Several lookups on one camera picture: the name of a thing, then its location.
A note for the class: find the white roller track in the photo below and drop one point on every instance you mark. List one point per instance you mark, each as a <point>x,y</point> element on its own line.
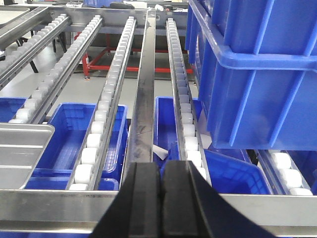
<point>24,54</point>
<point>188,136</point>
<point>91,158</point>
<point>37,106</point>

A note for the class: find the blue bin lower shelf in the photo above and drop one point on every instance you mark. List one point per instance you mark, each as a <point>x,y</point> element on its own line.
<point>165,135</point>
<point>231,175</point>
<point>71,121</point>

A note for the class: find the small ribbed silver tray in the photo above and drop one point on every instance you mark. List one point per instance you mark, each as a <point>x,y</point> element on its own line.
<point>21,147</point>

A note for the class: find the steel lane divider bar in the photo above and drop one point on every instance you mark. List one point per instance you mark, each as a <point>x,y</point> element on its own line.
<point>140,140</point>

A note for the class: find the steel front shelf rail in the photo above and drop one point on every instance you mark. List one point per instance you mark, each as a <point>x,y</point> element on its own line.
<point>64,211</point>

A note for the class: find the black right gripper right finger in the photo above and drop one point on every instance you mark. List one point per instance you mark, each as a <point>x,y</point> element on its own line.
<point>193,209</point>

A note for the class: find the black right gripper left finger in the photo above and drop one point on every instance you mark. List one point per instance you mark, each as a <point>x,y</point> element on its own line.
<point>135,212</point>

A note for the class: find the blue plastic crate on shelf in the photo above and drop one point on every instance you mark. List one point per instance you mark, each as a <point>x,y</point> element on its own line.
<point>256,63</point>

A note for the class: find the red metal frame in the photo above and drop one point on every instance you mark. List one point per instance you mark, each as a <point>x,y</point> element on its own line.
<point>101,53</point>

